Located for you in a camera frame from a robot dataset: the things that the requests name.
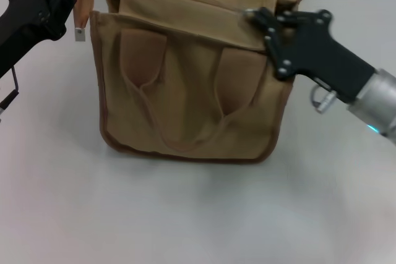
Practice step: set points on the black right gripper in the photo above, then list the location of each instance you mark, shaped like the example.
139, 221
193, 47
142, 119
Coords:
321, 53

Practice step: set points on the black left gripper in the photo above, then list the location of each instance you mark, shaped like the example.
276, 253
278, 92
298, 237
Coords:
21, 16

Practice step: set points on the khaki canvas food bag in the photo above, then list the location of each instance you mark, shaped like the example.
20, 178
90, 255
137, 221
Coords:
191, 91

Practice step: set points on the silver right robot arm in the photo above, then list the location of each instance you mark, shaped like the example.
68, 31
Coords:
376, 100

